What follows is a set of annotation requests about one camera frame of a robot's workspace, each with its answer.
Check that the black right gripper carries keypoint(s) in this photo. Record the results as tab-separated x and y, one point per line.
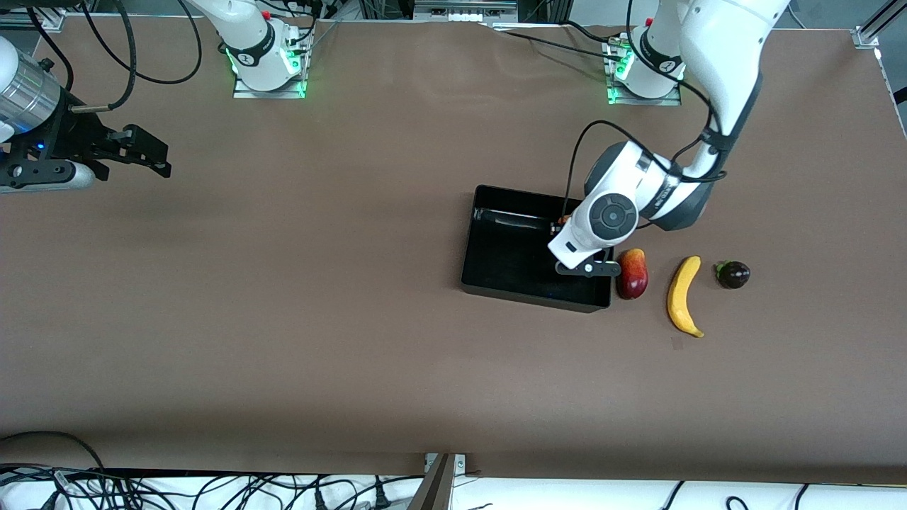
73	134

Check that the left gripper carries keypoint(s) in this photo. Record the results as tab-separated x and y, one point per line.
553	228

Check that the black plastic box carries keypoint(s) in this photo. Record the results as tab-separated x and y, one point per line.
510	255

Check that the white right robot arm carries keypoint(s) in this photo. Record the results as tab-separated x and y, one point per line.
244	35

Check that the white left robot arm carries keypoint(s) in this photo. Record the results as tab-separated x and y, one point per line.
723	42

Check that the yellow banana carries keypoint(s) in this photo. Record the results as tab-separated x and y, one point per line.
682	297

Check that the red yellow mango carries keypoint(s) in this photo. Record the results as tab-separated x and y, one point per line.
634	276

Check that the dark purple eggplant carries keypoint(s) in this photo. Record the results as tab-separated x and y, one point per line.
734	275

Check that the white power strip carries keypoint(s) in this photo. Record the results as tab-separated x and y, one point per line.
465	15

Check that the grey metal bar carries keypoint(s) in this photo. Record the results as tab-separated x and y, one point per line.
434	489

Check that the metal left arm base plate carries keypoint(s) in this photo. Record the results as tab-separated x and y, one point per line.
645	101

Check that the metal table edge bracket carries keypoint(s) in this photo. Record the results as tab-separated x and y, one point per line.
457	462

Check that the aluminium table corner bracket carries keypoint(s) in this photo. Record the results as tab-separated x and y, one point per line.
866	37

